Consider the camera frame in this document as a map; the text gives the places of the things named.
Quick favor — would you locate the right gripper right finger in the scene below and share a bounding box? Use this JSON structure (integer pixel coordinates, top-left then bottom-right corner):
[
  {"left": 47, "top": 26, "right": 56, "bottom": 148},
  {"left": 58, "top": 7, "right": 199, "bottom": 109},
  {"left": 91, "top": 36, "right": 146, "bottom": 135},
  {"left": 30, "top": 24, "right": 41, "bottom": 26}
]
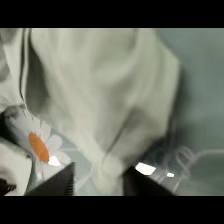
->
[{"left": 122, "top": 165, "right": 177, "bottom": 197}]

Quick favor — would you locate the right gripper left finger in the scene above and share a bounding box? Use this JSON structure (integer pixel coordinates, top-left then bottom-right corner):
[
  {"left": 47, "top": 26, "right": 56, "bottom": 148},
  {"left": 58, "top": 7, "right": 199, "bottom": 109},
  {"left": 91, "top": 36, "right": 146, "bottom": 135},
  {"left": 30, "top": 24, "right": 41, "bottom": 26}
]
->
[{"left": 23, "top": 162, "right": 76, "bottom": 197}]

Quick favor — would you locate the white garment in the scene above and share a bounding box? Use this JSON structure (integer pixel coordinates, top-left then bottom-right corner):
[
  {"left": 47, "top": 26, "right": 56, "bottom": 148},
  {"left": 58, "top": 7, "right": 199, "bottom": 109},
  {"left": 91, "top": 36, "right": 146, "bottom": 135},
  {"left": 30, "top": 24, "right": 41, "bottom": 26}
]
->
[{"left": 0, "top": 27, "right": 182, "bottom": 197}]

